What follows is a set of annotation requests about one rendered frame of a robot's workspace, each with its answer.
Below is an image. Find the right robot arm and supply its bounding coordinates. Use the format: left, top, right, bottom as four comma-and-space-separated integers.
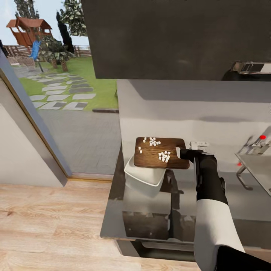
180, 141, 271, 271

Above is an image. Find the cutting board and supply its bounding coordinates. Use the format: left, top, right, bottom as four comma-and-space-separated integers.
134, 137, 190, 169

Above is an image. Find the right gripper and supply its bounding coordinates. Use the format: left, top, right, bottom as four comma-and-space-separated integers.
180, 149, 203, 162

